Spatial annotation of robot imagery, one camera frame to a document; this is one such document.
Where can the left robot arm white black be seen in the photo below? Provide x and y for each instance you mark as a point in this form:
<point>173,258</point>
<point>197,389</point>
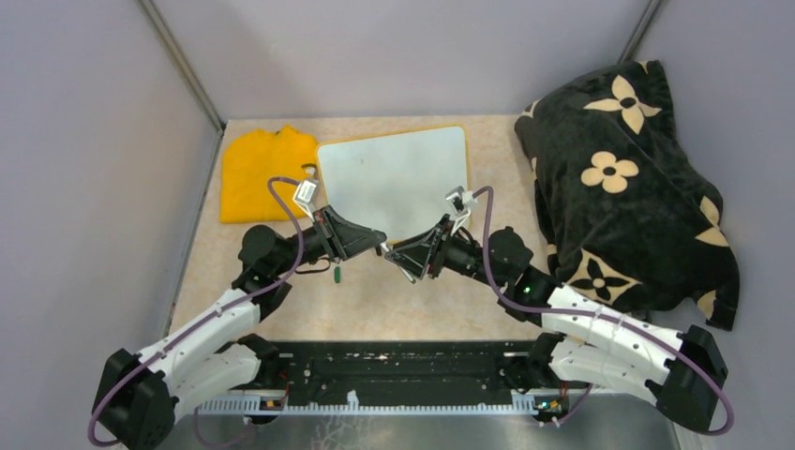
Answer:
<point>143,394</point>

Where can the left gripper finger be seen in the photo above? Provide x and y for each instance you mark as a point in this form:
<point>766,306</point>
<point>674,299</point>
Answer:
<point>346,230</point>
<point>350,248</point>

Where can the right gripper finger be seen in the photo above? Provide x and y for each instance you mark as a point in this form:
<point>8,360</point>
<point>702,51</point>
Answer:
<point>413,265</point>
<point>422,243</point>

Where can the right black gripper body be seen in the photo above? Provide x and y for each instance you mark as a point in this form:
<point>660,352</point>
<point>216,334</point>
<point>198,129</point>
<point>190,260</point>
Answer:
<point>438,254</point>

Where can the metal corner post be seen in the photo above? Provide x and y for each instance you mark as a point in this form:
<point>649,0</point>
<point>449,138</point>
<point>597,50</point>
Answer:
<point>641,29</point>
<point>170,45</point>

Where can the left metal corner post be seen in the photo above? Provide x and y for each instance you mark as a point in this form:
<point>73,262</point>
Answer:
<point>170,45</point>

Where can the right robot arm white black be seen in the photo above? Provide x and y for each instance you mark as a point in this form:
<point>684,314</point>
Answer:
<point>680,373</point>

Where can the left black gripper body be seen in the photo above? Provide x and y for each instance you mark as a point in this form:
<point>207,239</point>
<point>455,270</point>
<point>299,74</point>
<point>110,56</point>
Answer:
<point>327,234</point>

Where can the right metal corner post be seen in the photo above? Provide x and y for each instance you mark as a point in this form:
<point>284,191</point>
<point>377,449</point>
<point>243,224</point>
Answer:
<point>641,29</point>

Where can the white marker pen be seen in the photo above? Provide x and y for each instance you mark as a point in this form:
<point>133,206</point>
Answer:
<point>387,253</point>

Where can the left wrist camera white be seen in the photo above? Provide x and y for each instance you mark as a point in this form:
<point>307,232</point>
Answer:
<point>305,194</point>

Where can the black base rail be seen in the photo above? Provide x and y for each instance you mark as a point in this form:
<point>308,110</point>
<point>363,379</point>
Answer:
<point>428,375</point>

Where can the white slotted cable duct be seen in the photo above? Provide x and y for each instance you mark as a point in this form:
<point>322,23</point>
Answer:
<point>252,405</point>

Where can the yellow folded sweatshirt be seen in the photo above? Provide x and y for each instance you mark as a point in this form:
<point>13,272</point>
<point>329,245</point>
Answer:
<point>254,158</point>

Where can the whiteboard with yellow frame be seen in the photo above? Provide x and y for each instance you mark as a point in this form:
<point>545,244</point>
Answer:
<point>396,183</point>

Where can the black floral blanket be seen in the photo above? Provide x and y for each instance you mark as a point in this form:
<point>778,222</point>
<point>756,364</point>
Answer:
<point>629,222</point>

